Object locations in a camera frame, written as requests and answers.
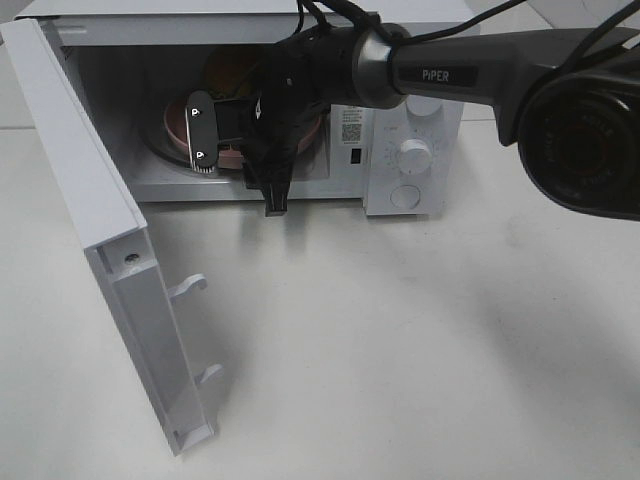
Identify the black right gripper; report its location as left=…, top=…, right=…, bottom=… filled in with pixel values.
left=214, top=92, right=329, bottom=217

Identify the pink round plate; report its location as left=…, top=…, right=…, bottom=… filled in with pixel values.
left=163, top=96, right=323, bottom=172

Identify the toy hamburger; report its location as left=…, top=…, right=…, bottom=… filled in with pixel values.
left=203, top=44, right=262, bottom=100

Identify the round door release button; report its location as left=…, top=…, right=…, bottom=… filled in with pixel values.
left=390, top=185, right=421, bottom=210

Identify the white timer knob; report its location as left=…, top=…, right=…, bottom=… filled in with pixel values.
left=398, top=139, right=433, bottom=176

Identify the white microwave door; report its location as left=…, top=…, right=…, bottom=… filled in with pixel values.
left=1, top=19, right=223, bottom=455

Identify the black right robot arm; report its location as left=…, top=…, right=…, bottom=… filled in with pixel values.
left=214, top=25, right=639, bottom=220

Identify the glass microwave turntable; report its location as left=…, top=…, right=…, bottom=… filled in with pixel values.
left=139, top=130, right=190, bottom=169

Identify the white microwave oven body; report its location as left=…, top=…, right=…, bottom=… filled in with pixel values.
left=2, top=1, right=463, bottom=215

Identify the upper white power knob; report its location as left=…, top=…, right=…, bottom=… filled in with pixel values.
left=406, top=96, right=442, bottom=118

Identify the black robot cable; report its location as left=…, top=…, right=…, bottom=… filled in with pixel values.
left=289, top=0, right=640, bottom=76

